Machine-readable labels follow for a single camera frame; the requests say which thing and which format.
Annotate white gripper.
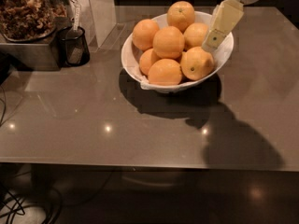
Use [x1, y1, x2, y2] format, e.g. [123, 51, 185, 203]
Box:
[202, 0, 259, 52]

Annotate small left middle orange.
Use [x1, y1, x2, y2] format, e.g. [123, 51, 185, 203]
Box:
[139, 49, 160, 76]

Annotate black mesh cup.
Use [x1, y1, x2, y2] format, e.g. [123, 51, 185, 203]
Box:
[57, 26, 90, 66]

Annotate clear jar of nuts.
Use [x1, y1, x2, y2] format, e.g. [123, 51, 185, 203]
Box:
[0, 0, 55, 42]

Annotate white utensil handle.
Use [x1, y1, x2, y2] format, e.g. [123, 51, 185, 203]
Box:
[65, 0, 81, 39]

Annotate black floor cables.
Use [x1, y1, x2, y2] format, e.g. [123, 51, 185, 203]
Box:
[0, 180, 64, 224]

